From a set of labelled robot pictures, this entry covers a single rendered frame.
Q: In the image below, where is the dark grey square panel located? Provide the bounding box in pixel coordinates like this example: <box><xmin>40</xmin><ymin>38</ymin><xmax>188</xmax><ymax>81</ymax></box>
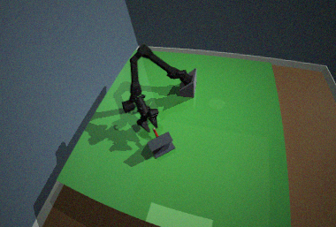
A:
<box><xmin>148</xmin><ymin>132</ymin><xmax>176</xmax><ymax>158</ymax></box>

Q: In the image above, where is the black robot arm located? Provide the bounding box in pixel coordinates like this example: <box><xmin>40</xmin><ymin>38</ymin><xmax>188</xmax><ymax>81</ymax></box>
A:
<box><xmin>122</xmin><ymin>44</ymin><xmax>193</xmax><ymax>113</ymax></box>

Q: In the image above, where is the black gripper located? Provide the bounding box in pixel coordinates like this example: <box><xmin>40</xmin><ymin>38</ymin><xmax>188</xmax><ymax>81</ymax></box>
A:
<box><xmin>137</xmin><ymin>104</ymin><xmax>159</xmax><ymax>132</ymax></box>

